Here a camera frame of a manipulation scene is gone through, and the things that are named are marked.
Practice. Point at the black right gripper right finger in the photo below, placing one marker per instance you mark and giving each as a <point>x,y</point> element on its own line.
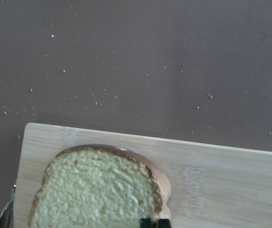
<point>164,223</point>

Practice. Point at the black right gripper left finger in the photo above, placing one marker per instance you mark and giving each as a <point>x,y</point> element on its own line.
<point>146,223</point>

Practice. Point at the bread slice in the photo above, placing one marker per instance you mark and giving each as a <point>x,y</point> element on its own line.
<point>100,186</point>

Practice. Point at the wooden cutting board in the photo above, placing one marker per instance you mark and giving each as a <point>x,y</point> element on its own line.
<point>212,186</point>

